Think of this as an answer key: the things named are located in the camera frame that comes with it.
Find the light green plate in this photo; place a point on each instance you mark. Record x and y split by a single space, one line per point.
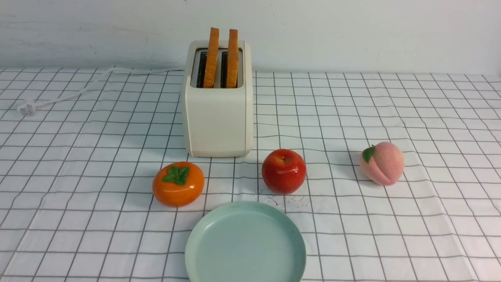
245 241

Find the toast slice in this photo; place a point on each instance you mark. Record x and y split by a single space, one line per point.
232 59
211 58

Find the white checkered tablecloth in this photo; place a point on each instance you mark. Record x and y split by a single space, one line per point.
76 177

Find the pink peach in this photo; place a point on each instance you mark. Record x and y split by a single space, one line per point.
382 163

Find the white two-slot toaster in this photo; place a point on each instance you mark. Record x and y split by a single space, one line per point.
218 121

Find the orange persimmon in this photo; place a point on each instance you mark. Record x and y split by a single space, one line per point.
178 184

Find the red apple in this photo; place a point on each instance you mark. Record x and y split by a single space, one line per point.
283 171

